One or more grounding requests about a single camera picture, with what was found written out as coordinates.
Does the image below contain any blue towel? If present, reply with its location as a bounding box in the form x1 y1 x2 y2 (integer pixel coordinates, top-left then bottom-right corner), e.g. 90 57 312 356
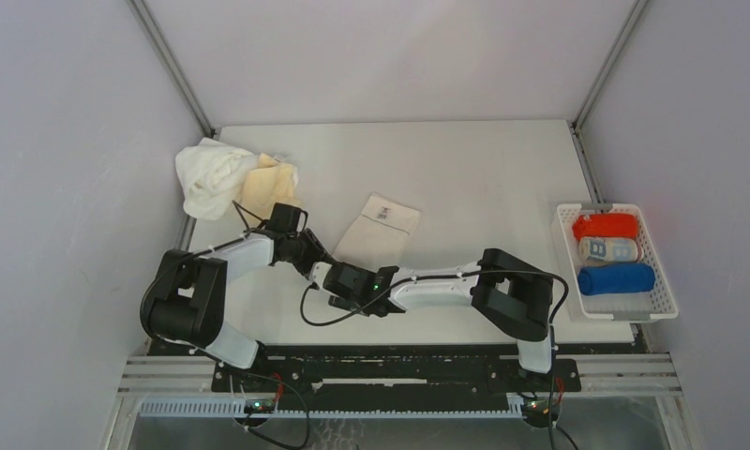
577 263 656 295

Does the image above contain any cream towel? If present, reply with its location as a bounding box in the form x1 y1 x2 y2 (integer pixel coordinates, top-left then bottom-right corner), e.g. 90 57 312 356
332 193 422 271

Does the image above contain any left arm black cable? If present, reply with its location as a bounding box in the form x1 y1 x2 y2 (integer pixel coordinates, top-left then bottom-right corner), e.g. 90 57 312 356
140 200 269 343

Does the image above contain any white plastic basket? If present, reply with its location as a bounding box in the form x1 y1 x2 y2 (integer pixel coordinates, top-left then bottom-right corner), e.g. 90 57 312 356
551 203 679 323

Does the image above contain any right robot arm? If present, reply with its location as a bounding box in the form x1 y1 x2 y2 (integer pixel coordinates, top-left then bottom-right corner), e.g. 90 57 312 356
309 248 557 390

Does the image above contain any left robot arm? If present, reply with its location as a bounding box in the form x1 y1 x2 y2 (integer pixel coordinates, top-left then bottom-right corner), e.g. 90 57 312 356
140 229 336 391

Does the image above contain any red rolled towel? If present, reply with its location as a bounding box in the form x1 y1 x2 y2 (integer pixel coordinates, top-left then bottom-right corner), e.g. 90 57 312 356
571 213 639 241

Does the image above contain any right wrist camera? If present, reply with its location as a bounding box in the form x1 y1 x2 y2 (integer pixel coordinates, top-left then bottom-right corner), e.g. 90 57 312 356
309 262 380 302

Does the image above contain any yellow towel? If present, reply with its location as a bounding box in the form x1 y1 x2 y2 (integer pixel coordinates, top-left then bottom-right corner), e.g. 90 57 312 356
237 154 301 221

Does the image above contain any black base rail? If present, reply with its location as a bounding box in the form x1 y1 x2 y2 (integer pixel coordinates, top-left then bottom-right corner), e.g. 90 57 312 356
211 344 582 413

